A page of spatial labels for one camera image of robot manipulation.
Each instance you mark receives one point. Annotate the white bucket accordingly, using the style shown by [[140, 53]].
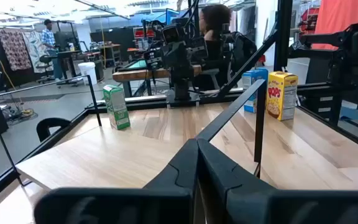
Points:
[[87, 73]]

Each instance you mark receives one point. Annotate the dark patterned hanging cloth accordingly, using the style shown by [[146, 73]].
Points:
[[14, 49]]

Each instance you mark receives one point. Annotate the wooden workbench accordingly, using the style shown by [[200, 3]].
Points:
[[141, 74]]

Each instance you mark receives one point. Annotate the black office chair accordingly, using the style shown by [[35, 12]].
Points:
[[45, 67]]

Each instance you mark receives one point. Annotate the black arched bracket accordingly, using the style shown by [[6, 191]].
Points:
[[53, 120]]

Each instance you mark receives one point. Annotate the blue Rice Krispies cereal box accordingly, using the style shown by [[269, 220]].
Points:
[[253, 76]]

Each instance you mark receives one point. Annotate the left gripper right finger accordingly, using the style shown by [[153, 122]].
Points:
[[291, 208]]

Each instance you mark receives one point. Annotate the black standing desk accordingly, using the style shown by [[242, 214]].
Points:
[[67, 53]]

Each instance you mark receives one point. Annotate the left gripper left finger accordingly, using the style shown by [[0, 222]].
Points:
[[120, 205]]

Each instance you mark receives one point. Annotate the yellow Corn Pops cereal box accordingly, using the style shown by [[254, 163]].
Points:
[[280, 96]]

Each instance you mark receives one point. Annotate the orange curtain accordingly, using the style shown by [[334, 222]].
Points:
[[337, 18]]

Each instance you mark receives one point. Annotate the black aluminium table frame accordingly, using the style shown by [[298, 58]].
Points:
[[283, 37]]

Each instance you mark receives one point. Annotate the light patterned hanging cloth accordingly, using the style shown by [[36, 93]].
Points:
[[37, 49]]

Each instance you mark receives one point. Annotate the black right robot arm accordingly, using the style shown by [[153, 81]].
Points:
[[182, 81]]

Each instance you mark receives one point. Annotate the green Apple Jacks cereal box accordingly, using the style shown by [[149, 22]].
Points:
[[118, 109]]

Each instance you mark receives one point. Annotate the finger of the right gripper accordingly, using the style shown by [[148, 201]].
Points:
[[197, 48], [154, 59]]

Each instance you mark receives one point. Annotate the person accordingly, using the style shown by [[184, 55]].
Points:
[[48, 40], [213, 18]]

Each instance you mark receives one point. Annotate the black equipment rig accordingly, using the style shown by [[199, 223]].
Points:
[[353, 43]]

